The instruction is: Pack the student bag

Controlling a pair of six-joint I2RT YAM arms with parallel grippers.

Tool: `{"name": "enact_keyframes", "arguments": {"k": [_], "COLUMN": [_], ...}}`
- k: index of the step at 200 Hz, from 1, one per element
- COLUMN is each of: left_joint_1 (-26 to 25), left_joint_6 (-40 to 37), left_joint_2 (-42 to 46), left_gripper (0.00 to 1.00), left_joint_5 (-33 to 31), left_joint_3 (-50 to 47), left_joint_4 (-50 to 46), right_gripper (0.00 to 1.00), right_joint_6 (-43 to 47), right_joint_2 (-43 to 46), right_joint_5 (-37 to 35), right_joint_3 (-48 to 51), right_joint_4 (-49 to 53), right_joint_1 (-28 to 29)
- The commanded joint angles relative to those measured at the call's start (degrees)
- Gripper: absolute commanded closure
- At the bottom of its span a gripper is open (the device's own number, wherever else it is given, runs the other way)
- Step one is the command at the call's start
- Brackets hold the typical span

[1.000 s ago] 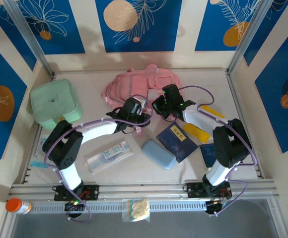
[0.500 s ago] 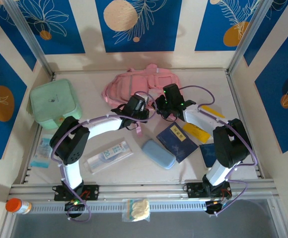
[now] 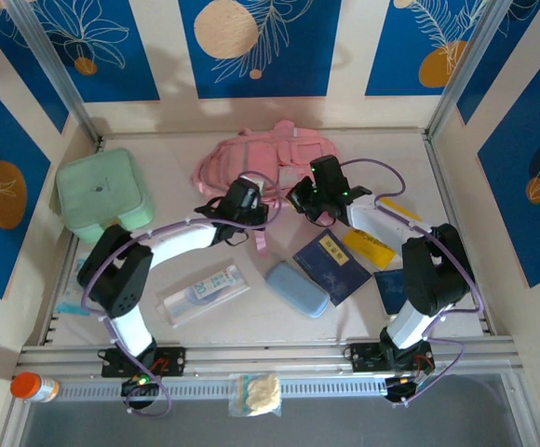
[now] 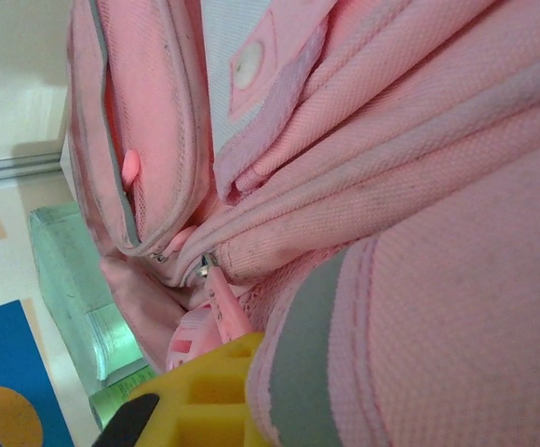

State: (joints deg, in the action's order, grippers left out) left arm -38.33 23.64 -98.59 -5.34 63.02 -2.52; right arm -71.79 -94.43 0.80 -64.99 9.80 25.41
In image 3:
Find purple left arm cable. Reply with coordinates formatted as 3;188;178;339
79;174;284;419

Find grey blue pencil case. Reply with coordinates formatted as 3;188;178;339
263;261;331;319

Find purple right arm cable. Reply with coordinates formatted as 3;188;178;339
342;157;488;409

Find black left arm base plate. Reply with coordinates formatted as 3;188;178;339
101;346;187;378

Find pink backpack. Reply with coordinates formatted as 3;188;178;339
190;119;345;260

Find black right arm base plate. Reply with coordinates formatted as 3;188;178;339
349;342;434;373

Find clear bag white contents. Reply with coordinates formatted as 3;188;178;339
227;372;283;418

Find mint green lunch bag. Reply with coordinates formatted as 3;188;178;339
54;147;155;244

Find aluminium front rail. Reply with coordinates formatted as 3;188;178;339
16;335;519;377

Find yellow ruler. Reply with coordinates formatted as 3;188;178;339
381;197;423;223

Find black controller board orange wires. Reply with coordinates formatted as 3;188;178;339
384;374;435;407

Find orange capped pill bottle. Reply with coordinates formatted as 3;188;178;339
9;371;61;404

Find black controller board green light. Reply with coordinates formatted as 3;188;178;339
120;375;160;412

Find aluminium side rail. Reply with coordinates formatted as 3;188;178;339
36;134;106;348
422;129;498;337

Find dark blue book yellow label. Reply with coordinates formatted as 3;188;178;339
291;227;373;307

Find plain dark blue book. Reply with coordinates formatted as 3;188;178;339
372;267;413;316

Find grey slotted cable duct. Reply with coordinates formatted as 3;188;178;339
58;375;387;401

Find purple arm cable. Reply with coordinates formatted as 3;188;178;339
342;157;488;409
79;174;284;419

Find blue white tissue packet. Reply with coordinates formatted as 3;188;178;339
55;253;89;316

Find aluminium corner post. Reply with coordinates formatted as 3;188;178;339
7;0;102;143
425;0;517;141

